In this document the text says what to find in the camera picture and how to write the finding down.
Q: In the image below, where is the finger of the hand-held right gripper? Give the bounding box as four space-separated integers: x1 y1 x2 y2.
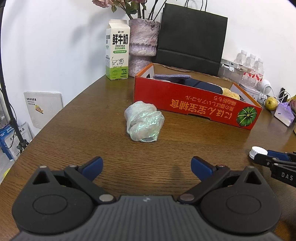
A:
266 150 296 161
253 153 296 171

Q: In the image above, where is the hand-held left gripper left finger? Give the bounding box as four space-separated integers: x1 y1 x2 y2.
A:
32 156 116 205

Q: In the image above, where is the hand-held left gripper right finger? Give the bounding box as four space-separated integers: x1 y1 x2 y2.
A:
178 156 263 205

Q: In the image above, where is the white ridged bottle cap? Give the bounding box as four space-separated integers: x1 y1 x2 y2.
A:
249 146 268 160

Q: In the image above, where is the red cardboard box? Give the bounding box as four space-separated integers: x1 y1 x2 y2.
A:
133 62 263 131

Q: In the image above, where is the iridescent plastic bag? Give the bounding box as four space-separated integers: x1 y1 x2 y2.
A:
124 101 165 143

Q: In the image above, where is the yellow white plush toy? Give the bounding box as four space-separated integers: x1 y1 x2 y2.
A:
221 86 241 100

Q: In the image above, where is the dark blue zip case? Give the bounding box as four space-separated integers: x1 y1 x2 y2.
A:
171 78 223 94

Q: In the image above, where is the small purple cloth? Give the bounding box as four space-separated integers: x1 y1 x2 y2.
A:
153 74 192 84

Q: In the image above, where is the purple plastic bag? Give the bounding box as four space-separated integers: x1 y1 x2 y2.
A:
274 102 295 127

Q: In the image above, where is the green pear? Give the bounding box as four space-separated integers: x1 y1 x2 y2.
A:
265 97 278 111

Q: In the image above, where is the white printed tin box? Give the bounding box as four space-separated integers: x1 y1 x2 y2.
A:
242 86 263 103

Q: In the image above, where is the white round device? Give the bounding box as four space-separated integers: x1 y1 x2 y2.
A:
259 79 271 93

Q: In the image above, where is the blue white packet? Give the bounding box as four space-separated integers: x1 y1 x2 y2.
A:
0 126 30 161

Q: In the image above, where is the clear water bottle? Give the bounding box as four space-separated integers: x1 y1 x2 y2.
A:
233 50 248 65
244 54 257 73
252 58 264 80

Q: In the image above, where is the black studio light stand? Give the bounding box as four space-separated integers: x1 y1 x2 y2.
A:
0 0 29 160

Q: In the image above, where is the white flat carton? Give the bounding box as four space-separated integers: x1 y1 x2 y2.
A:
221 58 245 70

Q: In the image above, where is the white green milk carton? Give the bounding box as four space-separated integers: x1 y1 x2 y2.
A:
105 19 131 81

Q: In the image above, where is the black paper bag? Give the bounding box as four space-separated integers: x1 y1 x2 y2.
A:
155 0 228 77

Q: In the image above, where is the purple white textured vase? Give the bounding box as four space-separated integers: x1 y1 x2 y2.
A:
128 19 161 77

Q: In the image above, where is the dried pink rose bouquet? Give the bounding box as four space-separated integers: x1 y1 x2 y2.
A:
92 0 167 21

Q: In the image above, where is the white wall panel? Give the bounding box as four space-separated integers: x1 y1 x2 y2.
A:
23 91 64 129

